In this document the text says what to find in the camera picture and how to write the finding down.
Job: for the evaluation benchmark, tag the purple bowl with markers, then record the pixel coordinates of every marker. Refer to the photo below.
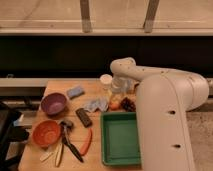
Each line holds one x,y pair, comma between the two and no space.
53,103

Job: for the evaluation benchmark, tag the cream wooden knife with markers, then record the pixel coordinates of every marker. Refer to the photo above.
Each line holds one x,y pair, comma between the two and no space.
58,154

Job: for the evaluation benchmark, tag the dark grape bunch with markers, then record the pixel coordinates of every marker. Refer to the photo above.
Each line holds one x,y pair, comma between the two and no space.
128,105

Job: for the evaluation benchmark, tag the orange apple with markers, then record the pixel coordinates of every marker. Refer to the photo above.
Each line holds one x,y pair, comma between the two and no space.
114,105

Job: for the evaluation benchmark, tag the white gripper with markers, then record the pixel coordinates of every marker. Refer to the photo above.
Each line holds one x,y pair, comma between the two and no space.
118,85

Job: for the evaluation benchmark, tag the grey crumpled cloth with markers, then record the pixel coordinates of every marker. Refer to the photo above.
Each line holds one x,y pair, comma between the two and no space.
96,104

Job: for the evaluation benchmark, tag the green plastic tray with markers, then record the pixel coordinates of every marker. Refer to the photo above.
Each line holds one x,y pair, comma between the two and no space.
119,139

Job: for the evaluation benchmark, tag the black chair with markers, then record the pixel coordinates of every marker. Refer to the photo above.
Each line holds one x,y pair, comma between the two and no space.
9,133

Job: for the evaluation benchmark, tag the black rectangular block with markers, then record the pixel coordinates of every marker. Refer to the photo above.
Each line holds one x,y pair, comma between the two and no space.
84,118

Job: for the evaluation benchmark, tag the blue sponge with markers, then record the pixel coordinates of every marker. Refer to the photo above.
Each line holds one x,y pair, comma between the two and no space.
75,92

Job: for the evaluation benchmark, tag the small cream utensil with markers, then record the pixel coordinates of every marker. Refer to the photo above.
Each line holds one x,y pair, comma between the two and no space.
45,156

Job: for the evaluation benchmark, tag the blue plastic cup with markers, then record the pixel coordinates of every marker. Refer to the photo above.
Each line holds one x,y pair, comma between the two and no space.
129,86

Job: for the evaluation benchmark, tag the red bowl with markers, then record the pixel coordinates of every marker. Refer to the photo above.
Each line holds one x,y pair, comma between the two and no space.
46,133

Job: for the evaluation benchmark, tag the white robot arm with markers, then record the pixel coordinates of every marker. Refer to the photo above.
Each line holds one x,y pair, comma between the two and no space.
163,97

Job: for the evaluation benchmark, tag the white paper cup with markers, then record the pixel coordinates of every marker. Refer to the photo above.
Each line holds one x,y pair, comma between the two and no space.
106,81

